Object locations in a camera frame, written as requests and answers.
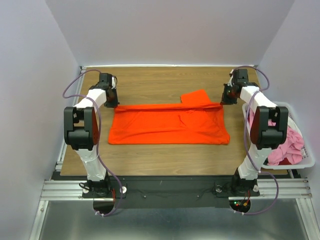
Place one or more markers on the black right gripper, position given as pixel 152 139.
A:
pixel 225 100

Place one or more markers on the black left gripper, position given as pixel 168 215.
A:
pixel 114 103

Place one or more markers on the orange t shirt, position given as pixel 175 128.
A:
pixel 195 120

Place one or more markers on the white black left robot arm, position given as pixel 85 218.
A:
pixel 82 130

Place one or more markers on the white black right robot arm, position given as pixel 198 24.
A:
pixel 265 128

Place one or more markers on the pink t shirt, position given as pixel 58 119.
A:
pixel 290 152

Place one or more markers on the white perforated laundry basket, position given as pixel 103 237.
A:
pixel 259 156

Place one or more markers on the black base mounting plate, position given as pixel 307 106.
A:
pixel 170 192

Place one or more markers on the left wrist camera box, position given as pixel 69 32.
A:
pixel 108 79

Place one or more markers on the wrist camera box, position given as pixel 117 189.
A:
pixel 108 79
pixel 238 76

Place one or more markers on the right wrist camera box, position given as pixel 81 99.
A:
pixel 238 76

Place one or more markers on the aluminium frame rail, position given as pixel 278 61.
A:
pixel 290 188

